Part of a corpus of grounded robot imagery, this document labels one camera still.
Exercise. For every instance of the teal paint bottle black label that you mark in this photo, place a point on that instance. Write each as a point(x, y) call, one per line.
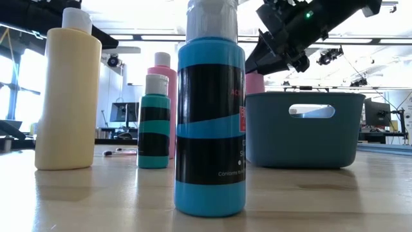
point(154, 129)

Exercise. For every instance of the pink paint bottle white cap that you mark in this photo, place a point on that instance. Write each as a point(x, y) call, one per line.
point(172, 87)
point(256, 83)

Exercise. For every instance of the round black ceiling camera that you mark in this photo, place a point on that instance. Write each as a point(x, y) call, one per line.
point(113, 60)

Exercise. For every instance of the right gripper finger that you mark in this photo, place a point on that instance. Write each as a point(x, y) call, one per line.
point(264, 61)

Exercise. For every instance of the black pen on table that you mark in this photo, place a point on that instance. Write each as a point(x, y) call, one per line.
point(120, 152)

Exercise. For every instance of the light blue paint bottle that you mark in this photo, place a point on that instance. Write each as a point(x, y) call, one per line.
point(209, 96)

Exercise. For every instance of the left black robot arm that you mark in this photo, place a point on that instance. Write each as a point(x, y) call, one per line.
point(32, 3)

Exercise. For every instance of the large yellow paint bottle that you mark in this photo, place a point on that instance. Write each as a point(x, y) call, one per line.
point(67, 96)

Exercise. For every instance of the blue-grey plastic bin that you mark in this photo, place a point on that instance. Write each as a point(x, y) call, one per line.
point(273, 138)

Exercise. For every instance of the grey-blue bench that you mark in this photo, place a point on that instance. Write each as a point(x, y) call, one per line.
point(392, 149)

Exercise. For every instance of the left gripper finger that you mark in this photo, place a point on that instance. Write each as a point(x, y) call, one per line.
point(107, 42)

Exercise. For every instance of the black computer monitor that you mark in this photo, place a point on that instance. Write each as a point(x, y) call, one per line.
point(117, 112)
point(376, 112)

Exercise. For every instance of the black ceiling camera rig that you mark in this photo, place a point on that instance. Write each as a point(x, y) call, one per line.
point(328, 57)

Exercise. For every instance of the dark office desk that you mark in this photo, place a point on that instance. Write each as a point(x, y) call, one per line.
point(373, 137)

